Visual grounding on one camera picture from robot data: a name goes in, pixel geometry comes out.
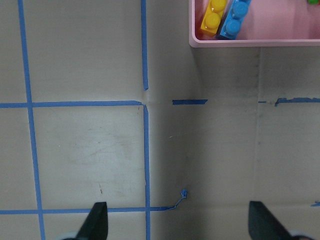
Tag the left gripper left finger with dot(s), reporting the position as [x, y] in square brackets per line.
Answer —
[95, 226]

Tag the green toy block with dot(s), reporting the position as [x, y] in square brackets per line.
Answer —
[313, 2]

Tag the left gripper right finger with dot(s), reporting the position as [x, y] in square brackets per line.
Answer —
[263, 225]

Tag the blue toy block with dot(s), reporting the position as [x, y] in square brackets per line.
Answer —
[233, 19]

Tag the pink plastic box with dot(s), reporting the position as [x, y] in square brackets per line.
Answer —
[268, 23]

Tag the yellow toy block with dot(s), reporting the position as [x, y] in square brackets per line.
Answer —
[213, 16]

